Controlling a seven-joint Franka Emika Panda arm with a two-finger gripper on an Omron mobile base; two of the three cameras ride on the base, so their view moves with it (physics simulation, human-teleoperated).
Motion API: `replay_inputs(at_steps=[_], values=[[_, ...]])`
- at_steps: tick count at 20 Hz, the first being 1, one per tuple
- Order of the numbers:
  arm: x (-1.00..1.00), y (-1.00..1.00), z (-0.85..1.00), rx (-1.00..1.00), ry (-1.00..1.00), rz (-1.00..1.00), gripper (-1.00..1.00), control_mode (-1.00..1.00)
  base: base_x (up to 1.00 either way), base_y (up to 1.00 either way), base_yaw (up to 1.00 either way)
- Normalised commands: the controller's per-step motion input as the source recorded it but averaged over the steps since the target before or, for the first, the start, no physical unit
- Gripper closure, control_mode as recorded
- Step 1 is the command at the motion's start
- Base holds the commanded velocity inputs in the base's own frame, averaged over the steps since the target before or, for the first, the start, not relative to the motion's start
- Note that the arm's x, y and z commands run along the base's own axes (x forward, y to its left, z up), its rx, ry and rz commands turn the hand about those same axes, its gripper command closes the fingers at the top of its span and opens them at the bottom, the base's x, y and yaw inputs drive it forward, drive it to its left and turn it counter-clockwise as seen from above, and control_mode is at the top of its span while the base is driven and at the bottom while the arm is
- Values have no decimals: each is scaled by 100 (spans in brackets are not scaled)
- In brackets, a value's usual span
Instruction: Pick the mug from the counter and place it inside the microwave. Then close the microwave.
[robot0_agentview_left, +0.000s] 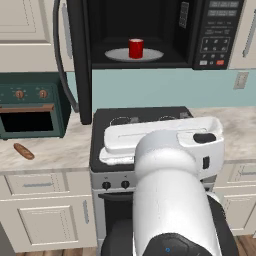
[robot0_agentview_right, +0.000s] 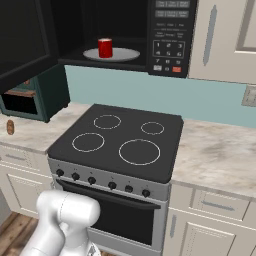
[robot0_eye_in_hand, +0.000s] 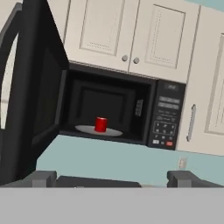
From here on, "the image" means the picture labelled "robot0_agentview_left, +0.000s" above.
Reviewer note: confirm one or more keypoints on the cream drawer front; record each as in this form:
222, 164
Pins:
16, 190
230, 175

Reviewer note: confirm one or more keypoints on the black microwave oven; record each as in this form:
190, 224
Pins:
216, 33

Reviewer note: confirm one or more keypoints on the cream wall cupboard door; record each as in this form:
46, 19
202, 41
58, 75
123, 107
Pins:
26, 50
237, 50

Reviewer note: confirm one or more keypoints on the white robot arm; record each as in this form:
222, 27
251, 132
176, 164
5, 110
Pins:
166, 200

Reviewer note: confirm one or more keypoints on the black and silver stove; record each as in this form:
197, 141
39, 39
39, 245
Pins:
100, 133

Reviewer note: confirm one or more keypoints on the black microwave door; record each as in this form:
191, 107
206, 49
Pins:
81, 83

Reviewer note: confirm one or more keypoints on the green toaster oven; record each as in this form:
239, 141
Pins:
61, 116

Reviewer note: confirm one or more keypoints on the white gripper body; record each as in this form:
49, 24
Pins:
116, 159

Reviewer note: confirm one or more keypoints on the grey microwave turntable plate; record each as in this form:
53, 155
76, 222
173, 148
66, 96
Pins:
153, 55

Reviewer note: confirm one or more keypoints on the brown toaster oven knob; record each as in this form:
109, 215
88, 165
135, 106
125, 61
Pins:
19, 94
43, 93

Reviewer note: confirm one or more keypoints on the red mug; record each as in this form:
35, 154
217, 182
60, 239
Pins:
136, 49

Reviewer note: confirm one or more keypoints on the black oven door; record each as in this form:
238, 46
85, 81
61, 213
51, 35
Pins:
115, 213

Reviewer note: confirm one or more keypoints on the grey wall outlet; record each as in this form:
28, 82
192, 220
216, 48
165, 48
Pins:
240, 80

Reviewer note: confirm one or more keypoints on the brown bread loaf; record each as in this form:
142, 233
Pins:
24, 151

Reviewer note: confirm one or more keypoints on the black stove knob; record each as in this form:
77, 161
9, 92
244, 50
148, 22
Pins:
106, 185
125, 184

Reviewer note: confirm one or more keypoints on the cream base cupboard door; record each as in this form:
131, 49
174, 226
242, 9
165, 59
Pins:
240, 216
43, 225

